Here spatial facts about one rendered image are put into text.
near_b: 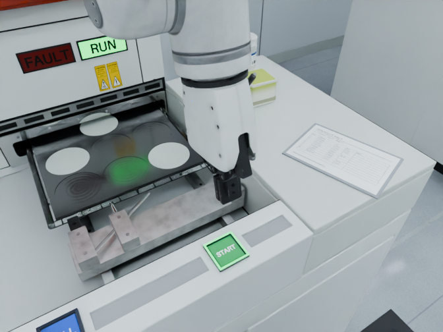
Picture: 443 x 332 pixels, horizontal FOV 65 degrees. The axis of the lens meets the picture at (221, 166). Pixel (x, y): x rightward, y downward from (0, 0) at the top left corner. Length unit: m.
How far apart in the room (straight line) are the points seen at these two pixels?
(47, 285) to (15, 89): 0.45
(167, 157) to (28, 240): 0.36
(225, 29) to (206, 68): 0.04
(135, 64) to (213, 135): 0.63
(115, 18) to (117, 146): 0.63
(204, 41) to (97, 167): 0.57
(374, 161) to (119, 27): 0.61
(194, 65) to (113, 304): 0.37
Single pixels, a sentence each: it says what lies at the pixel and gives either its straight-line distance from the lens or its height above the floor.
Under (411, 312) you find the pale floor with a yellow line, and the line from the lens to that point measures 1.79.
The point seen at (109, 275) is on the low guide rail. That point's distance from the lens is 0.72.
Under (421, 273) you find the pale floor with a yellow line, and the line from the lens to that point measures 1.93.
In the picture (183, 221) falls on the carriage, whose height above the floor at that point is 0.88.
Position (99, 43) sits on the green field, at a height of 1.11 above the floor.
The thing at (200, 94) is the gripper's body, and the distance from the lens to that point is 0.38.
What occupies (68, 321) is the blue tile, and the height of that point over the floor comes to 0.96.
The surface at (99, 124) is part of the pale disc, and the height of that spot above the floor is 0.90.
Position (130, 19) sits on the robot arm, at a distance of 0.31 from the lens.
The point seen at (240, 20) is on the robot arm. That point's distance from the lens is 0.36.
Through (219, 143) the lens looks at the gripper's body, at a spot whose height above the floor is 1.21.
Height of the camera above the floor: 1.45
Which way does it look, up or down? 42 degrees down
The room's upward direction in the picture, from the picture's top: straight up
